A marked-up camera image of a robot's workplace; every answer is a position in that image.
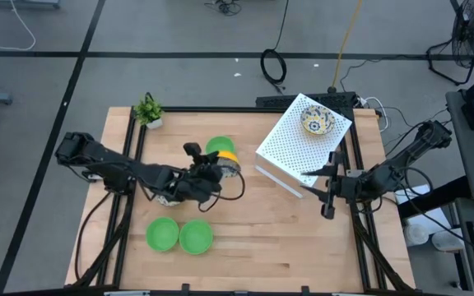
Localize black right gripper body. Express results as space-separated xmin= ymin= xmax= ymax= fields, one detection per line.
xmin=321 ymin=150 xmax=365 ymax=220

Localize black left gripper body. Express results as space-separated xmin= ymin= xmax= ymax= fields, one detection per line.
xmin=177 ymin=142 xmax=224 ymax=203

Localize green plastic bowl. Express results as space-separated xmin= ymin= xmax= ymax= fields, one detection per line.
xmin=145 ymin=216 xmax=180 ymax=252
xmin=179 ymin=219 xmax=215 ymax=256
xmin=204 ymin=135 xmax=237 ymax=156

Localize white perforated metal shelf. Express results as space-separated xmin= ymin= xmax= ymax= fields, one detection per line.
xmin=254 ymin=92 xmax=354 ymax=200

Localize potted green plant white pot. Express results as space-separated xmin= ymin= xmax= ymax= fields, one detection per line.
xmin=132 ymin=92 xmax=165 ymax=131

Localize black perforated equipment box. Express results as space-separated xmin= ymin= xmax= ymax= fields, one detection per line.
xmin=255 ymin=91 xmax=357 ymax=120

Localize white round lid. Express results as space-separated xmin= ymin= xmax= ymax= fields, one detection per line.
xmin=430 ymin=229 xmax=465 ymax=252
xmin=403 ymin=223 xmax=430 ymax=247

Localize black desk bar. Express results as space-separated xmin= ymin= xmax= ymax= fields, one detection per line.
xmin=397 ymin=175 xmax=472 ymax=220

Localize white paper sheet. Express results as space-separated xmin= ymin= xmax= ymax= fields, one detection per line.
xmin=393 ymin=183 xmax=452 ymax=231

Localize black floor fan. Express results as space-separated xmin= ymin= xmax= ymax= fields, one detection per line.
xmin=425 ymin=0 xmax=474 ymax=86

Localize grey cart base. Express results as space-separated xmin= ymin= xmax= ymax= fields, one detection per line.
xmin=0 ymin=0 xmax=62 ymax=10

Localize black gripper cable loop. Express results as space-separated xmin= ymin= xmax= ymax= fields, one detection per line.
xmin=197 ymin=170 xmax=246 ymax=214

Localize black aluminium table frame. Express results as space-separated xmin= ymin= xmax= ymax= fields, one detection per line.
xmin=70 ymin=105 xmax=421 ymax=296

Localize short white cable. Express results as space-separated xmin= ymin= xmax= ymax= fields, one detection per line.
xmin=358 ymin=96 xmax=390 ymax=133

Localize coiled black cable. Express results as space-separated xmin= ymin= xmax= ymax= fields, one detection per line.
xmin=260 ymin=0 xmax=290 ymax=94

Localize yellow power cord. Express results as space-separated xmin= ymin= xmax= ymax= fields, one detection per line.
xmin=330 ymin=0 xmax=365 ymax=94

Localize black arm base cable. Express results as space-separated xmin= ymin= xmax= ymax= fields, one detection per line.
xmin=74 ymin=191 xmax=113 ymax=284

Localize tangled black cables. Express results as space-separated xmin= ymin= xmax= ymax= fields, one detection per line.
xmin=203 ymin=0 xmax=243 ymax=17

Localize long white floor cable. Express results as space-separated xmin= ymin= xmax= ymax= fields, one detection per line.
xmin=0 ymin=0 xmax=37 ymax=53

